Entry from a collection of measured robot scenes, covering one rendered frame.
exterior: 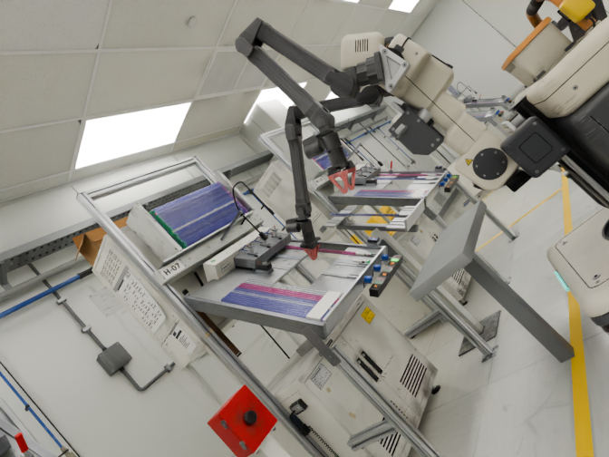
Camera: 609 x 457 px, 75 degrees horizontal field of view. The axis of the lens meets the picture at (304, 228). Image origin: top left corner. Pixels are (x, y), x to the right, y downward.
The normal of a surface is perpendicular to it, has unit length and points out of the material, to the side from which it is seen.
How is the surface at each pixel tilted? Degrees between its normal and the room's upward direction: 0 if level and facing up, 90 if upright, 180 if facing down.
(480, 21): 90
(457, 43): 90
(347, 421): 90
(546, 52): 92
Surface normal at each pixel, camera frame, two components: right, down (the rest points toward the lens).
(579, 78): -0.36, 0.22
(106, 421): 0.52, -0.60
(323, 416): -0.49, 0.37
